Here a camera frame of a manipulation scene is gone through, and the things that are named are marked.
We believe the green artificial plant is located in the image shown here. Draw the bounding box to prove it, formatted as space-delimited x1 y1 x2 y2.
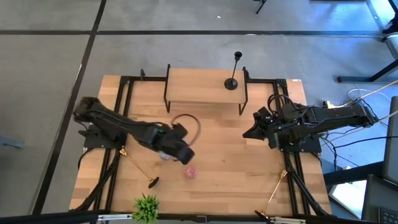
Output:
132 192 160 224

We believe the black desk surface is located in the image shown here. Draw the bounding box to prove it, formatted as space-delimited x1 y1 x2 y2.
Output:
362 174 398 224

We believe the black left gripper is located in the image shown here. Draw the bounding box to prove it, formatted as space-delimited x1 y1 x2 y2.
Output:
141 123 195 166

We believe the black desk leg frame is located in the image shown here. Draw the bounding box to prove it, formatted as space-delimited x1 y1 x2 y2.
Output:
337 58 398 84

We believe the black stand leg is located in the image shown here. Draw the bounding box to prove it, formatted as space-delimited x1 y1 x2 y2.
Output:
253 0 269 15

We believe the pink patterned candle tin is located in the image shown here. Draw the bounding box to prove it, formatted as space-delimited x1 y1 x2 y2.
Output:
183 165 199 180

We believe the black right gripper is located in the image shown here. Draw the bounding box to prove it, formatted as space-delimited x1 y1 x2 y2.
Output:
243 106 280 149

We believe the teal patterned candle tin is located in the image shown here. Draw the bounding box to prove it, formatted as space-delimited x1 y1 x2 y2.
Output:
158 150 174 162

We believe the yellow hanging cord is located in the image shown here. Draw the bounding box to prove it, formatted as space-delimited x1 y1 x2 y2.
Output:
323 79 398 110

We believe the left arm cable loop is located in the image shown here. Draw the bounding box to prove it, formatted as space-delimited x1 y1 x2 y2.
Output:
170 113 202 147

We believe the black monitor panel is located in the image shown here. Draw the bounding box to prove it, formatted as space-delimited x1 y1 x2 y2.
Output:
382 96 398 184

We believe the gold candlestick holder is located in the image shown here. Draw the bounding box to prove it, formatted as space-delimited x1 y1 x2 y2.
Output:
254 169 289 220
119 147 160 190

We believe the silver aluminium extrusion bar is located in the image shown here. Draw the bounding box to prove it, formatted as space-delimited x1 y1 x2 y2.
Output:
98 213 134 222
269 217 307 224

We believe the black aluminium rig frame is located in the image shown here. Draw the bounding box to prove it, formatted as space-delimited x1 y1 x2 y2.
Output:
70 63 332 218

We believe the white flat panel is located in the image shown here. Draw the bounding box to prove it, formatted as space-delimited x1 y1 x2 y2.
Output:
328 179 367 218

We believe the person's foot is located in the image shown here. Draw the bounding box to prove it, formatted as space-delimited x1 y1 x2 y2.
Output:
382 14 398 35

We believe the black keyboard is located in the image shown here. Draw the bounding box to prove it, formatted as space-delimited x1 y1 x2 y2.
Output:
378 207 398 224

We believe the black candlestick holder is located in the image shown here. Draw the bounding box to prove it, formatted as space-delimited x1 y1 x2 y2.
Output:
224 51 243 91

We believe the wooden shelf riser black frame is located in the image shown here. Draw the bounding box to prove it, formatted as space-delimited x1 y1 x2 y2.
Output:
164 63 249 116

